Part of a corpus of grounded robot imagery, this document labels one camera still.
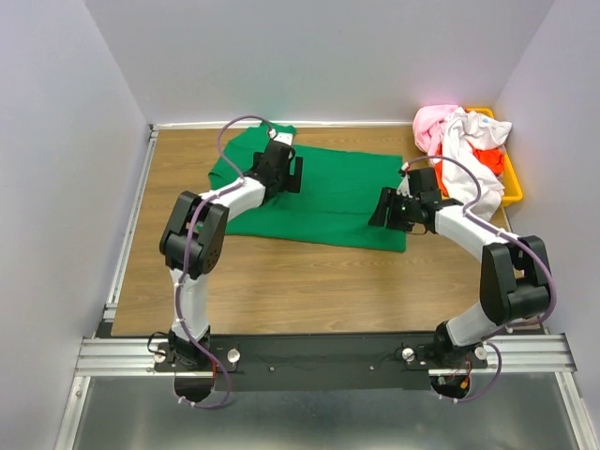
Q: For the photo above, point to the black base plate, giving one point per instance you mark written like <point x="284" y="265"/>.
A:
<point x="314" y="362"/>

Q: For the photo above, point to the yellow plastic bin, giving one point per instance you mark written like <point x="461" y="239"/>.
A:
<point x="511" y="183"/>

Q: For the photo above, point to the white t-shirt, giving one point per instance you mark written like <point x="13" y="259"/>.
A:
<point x="469" y="159"/>

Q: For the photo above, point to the green t-shirt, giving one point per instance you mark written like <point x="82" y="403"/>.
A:
<point x="339" y="193"/>

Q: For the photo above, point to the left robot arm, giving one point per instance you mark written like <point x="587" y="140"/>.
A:
<point x="193" y="238"/>

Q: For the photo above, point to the pink t-shirt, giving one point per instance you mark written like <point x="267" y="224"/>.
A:
<point x="427" y="126"/>

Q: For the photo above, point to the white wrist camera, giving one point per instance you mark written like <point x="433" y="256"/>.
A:
<point x="281" y="137"/>
<point x="403" y="188"/>

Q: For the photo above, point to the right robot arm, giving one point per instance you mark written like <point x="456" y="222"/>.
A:
<point x="515" y="287"/>

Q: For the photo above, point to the orange t-shirt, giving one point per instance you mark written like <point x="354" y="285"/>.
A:
<point x="492" y="159"/>

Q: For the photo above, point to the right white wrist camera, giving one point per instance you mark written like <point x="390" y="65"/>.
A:
<point x="403" y="188"/>

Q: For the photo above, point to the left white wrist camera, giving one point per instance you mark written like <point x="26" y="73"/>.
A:
<point x="281" y="137"/>

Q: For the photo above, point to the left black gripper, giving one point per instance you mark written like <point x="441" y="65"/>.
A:
<point x="292" y="181"/>

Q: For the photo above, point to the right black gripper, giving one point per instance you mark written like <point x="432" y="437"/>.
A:
<point x="388" y="199"/>

